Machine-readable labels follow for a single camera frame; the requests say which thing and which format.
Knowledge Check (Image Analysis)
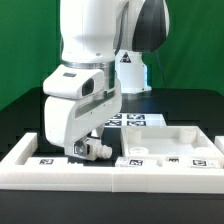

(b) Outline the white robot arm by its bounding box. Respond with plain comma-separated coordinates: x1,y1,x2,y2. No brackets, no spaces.
43,0,169,157

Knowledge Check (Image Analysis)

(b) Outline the white tag sheet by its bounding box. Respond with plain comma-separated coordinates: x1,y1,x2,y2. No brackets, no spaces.
105,113,166,128

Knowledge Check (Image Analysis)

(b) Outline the white square tabletop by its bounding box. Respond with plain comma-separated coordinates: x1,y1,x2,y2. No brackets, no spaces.
121,126,217,158

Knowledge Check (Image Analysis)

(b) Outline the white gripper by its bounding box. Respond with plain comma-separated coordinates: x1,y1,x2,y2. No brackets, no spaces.
44,80,122,154

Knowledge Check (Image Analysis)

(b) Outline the white U-shaped obstacle fence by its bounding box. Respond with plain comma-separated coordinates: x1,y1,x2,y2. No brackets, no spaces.
0,133,224,194

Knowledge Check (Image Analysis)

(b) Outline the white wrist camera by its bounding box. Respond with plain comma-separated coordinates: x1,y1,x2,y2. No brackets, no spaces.
43,65,104,100

